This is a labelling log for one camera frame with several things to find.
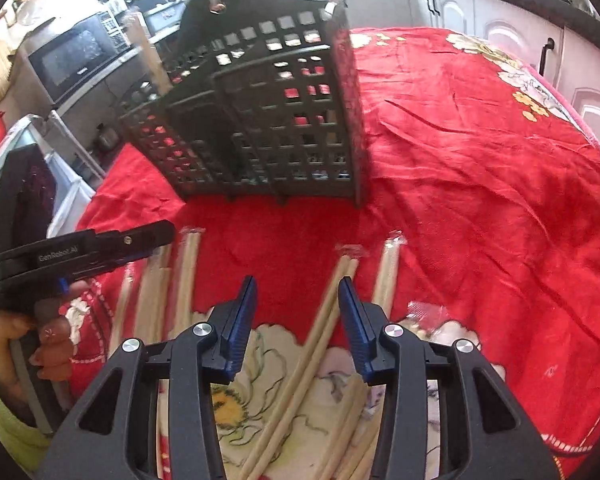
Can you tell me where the person's left hand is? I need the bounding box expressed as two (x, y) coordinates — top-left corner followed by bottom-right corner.
(0, 281), (91, 382)

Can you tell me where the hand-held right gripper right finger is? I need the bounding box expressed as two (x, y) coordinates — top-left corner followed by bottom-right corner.
(336, 276), (557, 480)

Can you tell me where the grey countertop appliance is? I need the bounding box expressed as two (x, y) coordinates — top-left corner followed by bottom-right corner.
(142, 0), (191, 33)

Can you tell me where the small dark kettle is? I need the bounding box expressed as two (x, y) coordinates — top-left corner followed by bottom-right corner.
(96, 124), (122, 153)

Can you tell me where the dark grey utensil basket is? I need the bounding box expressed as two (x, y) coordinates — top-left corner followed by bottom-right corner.
(119, 0), (377, 209)

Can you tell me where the red floral tablecloth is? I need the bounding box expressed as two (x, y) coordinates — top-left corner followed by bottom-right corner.
(75, 27), (600, 480)

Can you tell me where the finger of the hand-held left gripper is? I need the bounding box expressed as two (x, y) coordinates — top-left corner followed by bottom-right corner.
(94, 220), (177, 264)

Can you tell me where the white frame rack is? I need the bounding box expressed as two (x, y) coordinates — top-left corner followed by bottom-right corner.
(0, 110), (106, 246)

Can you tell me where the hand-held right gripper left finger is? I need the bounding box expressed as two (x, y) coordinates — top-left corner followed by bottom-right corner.
(36, 275), (258, 480)

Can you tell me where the white base cabinet row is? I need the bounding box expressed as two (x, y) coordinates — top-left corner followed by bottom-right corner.
(405, 0), (600, 171)

